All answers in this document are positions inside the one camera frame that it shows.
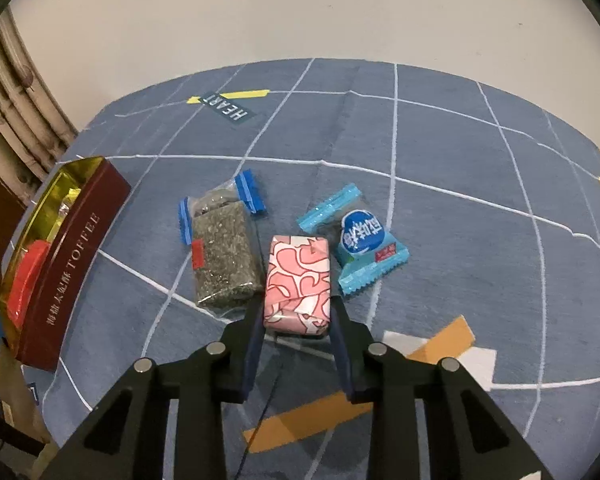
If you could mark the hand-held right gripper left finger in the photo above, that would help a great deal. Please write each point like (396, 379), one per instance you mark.
(250, 360)

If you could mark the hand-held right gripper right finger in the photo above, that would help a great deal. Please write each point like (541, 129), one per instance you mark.
(341, 360)

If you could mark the pink patterned snack packet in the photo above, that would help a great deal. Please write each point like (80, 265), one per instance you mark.
(297, 280)

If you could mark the maroon and gold tin box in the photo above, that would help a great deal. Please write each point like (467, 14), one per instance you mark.
(70, 270)

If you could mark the red snack packet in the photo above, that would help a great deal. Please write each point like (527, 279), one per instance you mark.
(27, 280)

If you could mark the seaweed packet with blue ends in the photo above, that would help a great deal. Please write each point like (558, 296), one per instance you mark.
(222, 250)

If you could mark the light blue candy packet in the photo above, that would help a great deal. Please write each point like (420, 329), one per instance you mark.
(365, 240)

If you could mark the blue rug with white lines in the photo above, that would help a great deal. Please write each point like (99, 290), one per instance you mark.
(480, 285)

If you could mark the beige ribbed panel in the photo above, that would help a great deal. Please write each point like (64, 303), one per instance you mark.
(20, 110)

